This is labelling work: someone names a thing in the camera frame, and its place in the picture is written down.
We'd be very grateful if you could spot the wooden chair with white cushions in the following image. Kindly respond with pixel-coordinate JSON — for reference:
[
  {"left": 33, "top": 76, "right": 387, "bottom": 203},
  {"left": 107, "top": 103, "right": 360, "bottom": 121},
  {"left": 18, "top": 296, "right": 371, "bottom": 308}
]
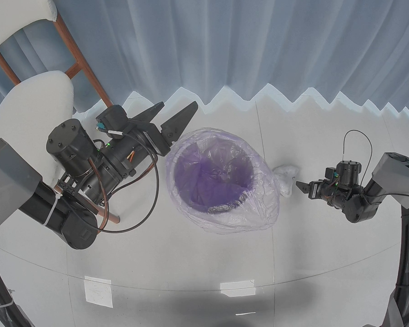
[{"left": 0, "top": 0, "right": 120, "bottom": 225}]

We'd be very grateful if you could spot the crumpled white paper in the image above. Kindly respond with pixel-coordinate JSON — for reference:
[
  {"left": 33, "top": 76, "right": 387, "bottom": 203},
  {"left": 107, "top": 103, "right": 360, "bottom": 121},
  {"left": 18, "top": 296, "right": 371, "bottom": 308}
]
[{"left": 273, "top": 164, "right": 300, "bottom": 198}]

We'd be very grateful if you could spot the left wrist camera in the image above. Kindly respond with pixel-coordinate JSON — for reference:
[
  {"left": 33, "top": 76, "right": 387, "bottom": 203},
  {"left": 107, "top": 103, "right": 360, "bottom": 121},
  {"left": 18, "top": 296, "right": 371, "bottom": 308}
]
[{"left": 95, "top": 105, "right": 129, "bottom": 137}]

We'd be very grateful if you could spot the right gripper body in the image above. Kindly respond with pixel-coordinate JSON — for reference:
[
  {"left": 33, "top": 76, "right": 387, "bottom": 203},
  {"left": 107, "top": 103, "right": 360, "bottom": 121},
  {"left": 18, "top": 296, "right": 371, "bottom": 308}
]
[{"left": 308, "top": 179, "right": 343, "bottom": 206}]

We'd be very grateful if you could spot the white trash bin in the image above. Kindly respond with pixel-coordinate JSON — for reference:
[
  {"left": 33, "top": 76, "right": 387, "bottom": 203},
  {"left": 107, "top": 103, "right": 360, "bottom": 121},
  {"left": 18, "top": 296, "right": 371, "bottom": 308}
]
[{"left": 170, "top": 138, "right": 258, "bottom": 216}]

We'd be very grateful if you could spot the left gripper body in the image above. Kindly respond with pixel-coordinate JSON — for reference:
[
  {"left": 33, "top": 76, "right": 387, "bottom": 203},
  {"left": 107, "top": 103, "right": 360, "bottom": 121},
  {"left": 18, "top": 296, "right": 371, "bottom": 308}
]
[{"left": 89, "top": 121, "right": 172, "bottom": 197}]

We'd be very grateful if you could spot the black cable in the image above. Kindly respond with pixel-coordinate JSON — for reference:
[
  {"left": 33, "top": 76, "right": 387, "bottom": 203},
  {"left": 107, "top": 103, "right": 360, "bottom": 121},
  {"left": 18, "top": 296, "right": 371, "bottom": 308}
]
[
  {"left": 341, "top": 130, "right": 374, "bottom": 184},
  {"left": 89, "top": 142, "right": 159, "bottom": 233}
]

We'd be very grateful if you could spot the purple plastic bag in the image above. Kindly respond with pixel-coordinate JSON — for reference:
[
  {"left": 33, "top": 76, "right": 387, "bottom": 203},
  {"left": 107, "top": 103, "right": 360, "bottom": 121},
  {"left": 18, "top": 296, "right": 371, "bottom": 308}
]
[{"left": 165, "top": 127, "right": 281, "bottom": 235}]

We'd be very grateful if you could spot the pale blue curtain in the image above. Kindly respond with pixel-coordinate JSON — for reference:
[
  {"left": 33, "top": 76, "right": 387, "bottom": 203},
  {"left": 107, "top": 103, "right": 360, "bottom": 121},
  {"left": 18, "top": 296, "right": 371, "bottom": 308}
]
[{"left": 0, "top": 0, "right": 409, "bottom": 116}]

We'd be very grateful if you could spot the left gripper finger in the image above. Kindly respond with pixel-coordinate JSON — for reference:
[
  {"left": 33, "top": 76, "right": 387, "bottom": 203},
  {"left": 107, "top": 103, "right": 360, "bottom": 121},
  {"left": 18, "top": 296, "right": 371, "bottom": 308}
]
[
  {"left": 130, "top": 102, "right": 165, "bottom": 125},
  {"left": 160, "top": 101, "right": 198, "bottom": 146}
]

